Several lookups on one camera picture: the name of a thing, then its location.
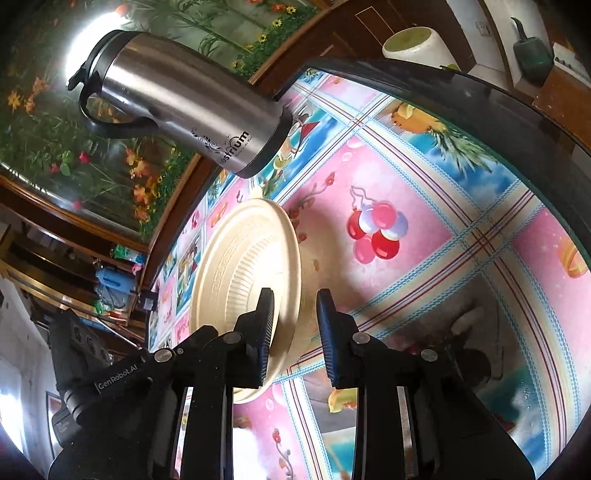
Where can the flower garden wall mural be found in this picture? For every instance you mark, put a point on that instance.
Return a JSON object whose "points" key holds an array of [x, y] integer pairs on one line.
{"points": [[46, 138]]}

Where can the stainless steel thermos jug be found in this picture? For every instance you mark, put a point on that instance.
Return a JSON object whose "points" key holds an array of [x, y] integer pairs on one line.
{"points": [[184, 101]]}

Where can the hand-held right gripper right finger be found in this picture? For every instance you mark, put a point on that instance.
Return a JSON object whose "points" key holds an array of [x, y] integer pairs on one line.
{"points": [[330, 344]]}

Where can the small dark jar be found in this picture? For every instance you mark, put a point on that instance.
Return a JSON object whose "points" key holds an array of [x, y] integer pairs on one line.
{"points": [[147, 302]]}

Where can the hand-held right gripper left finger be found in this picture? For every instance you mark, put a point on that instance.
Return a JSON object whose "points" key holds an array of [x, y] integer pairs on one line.
{"points": [[265, 339]]}

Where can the cream paper plate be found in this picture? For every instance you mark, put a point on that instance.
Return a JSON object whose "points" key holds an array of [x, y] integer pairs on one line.
{"points": [[240, 258]]}

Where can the white cylindrical container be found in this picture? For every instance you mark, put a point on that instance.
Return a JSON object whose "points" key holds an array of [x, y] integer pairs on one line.
{"points": [[420, 48]]}

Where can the green packet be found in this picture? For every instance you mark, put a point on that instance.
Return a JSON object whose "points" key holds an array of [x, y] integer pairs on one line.
{"points": [[124, 253]]}

